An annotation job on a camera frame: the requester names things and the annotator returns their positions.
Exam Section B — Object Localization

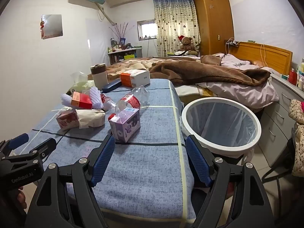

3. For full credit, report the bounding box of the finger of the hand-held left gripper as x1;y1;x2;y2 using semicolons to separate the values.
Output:
0;133;29;157
1;138;57;164

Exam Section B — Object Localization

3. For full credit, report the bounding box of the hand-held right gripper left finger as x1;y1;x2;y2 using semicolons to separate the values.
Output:
25;134;116;228

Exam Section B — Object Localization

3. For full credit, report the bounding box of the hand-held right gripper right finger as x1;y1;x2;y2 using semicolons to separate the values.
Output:
185;134;276;228

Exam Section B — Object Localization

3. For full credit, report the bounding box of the white round trash bin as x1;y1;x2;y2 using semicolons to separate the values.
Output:
181;97;262;158

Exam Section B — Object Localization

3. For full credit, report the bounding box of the pink red printed packet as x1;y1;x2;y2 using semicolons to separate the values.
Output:
56;110;79;131

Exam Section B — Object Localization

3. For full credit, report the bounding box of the purple drink carton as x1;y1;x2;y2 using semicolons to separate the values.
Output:
108;107;141;143

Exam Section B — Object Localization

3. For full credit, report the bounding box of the clear bin liner bag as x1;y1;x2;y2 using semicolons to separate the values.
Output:
185;102;258;148

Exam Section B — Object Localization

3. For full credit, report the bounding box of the white foam net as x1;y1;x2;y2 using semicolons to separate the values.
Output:
60;93;73;106
89;87;105;111

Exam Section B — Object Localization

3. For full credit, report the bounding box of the clear plastic wrapper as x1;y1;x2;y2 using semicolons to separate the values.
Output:
100;93;117;112

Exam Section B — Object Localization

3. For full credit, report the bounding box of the red orange cardboard box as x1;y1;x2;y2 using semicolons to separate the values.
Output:
71;91;93;110

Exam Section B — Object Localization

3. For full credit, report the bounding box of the large clear plastic bottle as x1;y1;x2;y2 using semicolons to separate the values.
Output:
115;85;150;114

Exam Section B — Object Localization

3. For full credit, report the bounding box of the person's left hand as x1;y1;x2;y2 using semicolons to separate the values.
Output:
15;188;27;209

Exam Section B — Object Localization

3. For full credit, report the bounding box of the green tissue pack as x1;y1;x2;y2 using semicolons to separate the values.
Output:
70;71;95;93

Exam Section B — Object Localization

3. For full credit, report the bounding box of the yellow covered bed mattress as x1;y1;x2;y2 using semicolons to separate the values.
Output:
174;84;264;114

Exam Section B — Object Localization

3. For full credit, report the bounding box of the dark blue glasses case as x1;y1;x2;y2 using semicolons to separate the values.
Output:
102;79;123;93

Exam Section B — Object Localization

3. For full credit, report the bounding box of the white brown tumbler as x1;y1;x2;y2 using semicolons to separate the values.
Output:
90;63;108;92

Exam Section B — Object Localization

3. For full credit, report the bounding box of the orange white cardboard box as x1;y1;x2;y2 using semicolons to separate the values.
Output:
120;69;151;88

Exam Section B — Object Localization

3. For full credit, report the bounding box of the grey drawer cabinet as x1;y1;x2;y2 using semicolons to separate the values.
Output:
258;72;304;168

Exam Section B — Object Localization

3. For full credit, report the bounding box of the brown fleece blanket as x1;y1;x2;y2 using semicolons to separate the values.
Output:
148;55;271;87

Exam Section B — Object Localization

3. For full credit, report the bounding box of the black chair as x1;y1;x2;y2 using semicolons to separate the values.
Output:
261;138;304;219

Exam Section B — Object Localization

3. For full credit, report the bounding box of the tan patterned bedspread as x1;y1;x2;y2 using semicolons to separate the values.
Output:
88;57;167;81

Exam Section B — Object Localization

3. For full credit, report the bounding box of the cluttered side desk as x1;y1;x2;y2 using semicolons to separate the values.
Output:
107;47;143;65

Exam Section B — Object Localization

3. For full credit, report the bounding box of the floral padded jacket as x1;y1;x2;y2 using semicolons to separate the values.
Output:
288;99;304;177

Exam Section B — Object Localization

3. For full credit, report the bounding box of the vase with purple branches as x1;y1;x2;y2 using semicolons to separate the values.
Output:
109;22;136;49

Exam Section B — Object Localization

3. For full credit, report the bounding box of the brown teddy bear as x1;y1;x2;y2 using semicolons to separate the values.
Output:
177;35;198;55

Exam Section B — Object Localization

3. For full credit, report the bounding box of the wooden bed headboard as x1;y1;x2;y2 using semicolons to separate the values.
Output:
224;40;293;75

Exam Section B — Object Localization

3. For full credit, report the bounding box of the power strip with plugs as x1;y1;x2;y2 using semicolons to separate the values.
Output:
224;38;240;47

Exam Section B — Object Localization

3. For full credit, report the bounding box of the red jar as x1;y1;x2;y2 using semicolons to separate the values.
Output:
288;68;298;85

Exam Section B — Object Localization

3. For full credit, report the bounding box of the small window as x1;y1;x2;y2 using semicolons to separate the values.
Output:
137;19;157;41

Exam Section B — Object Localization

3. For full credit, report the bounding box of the wooden wardrobe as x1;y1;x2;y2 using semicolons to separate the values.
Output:
195;0;235;56

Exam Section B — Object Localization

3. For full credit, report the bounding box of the wrapped air conditioner pipe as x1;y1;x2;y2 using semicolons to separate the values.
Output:
95;3;118;26

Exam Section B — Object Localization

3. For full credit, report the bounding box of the heart patterned curtain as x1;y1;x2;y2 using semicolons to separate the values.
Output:
153;0;201;57

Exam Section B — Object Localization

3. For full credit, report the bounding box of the shiny silver wall sheet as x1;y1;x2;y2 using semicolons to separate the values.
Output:
41;14;64;40

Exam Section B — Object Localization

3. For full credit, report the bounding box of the orange cable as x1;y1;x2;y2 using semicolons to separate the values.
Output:
260;43;268;67

